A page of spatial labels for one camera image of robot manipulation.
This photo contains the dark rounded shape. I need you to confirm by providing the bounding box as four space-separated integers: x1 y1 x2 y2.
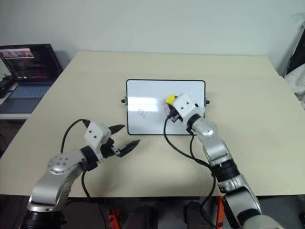
183 201 215 229

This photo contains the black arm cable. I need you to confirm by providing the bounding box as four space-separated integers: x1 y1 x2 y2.
61 118 92 198
163 116 218 229

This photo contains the white cloth bundle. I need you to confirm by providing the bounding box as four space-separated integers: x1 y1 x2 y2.
284 63 305 106

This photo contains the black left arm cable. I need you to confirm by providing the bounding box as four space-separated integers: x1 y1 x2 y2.
61 118 92 198

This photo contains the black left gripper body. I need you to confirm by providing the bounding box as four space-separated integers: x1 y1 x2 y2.
100 130 121 159

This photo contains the black upright frame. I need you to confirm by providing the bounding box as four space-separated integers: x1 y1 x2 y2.
284 21 305 75

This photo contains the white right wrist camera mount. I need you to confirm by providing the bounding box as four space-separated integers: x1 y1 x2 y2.
173 93 200 123

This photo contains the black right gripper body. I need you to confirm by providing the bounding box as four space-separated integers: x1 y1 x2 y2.
165 108 183 124

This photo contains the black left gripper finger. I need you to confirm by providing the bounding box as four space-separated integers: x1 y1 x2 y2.
119 139 141 158
108 124 126 135

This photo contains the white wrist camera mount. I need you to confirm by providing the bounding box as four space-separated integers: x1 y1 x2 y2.
173 93 200 123
84 122 112 163

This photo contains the black-framed small whiteboard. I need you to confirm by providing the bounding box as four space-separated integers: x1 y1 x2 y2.
121 79 211 135

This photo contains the orange-red strap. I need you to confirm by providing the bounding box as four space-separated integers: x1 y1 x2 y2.
215 196 226 229
107 208 120 229

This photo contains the black device with green light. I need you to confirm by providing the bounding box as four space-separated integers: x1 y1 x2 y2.
0 74 15 99

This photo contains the open dark laptop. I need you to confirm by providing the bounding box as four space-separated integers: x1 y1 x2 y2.
0 43 64 114

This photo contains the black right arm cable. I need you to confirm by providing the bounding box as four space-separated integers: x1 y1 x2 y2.
163 116 218 229

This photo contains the yellow whiteboard eraser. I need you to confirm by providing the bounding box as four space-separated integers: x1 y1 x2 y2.
165 94 178 106

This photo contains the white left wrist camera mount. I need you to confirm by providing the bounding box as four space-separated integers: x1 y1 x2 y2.
84 122 112 163

